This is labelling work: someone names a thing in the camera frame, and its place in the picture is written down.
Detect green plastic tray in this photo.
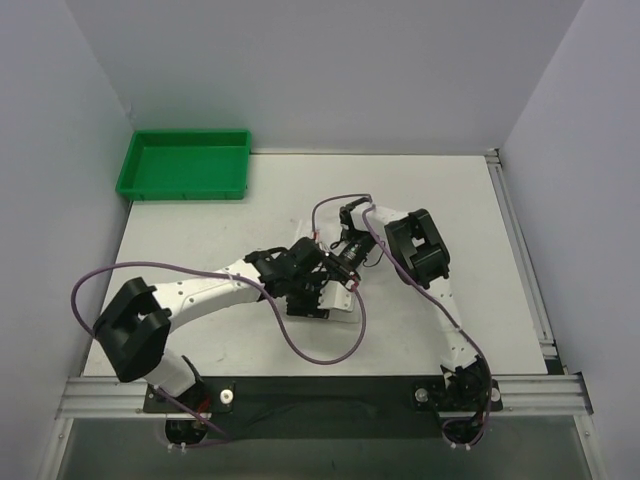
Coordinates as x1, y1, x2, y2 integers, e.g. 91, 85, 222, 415
115, 129, 251, 202

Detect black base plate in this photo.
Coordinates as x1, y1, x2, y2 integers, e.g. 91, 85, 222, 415
142, 375, 503, 444

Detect white towel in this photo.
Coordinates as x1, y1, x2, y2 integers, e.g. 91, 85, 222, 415
286, 235, 362, 323

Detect aluminium frame rail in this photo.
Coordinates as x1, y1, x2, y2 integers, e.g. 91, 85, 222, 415
55, 374, 593, 419

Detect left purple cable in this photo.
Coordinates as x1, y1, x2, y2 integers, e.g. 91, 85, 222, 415
71, 260, 367, 446

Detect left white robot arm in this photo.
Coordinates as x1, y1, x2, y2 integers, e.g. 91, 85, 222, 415
94, 238, 326, 412

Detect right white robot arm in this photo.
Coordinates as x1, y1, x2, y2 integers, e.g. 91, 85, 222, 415
339, 196, 500, 410

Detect purple cable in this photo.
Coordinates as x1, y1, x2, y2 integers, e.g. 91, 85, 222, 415
71, 260, 367, 446
310, 192, 494, 441

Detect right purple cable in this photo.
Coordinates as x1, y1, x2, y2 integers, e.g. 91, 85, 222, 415
310, 192, 494, 441

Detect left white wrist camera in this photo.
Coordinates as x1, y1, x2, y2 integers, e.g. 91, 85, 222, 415
318, 280, 355, 313

